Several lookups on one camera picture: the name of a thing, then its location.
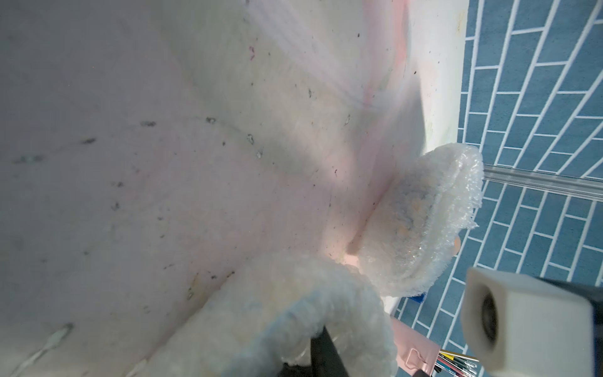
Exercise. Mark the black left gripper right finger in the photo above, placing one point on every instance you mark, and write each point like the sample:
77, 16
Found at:
325, 360

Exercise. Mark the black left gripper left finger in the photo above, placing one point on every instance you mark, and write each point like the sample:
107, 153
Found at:
294, 371

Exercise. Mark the clear bubble wrap sheet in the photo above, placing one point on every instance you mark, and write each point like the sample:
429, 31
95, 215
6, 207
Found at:
409, 239
267, 312

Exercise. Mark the blue tape dispenser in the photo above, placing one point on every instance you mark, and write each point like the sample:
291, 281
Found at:
418, 298

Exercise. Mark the pink pencil holder cup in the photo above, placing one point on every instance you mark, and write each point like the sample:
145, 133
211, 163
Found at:
416, 354

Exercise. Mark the bundle of coloured pencils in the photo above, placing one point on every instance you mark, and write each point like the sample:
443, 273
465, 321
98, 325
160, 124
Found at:
457, 364

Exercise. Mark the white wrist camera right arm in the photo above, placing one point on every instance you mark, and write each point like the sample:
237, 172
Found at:
519, 325

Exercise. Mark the aluminium corner frame post right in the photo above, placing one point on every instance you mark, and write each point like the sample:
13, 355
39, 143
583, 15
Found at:
578, 187

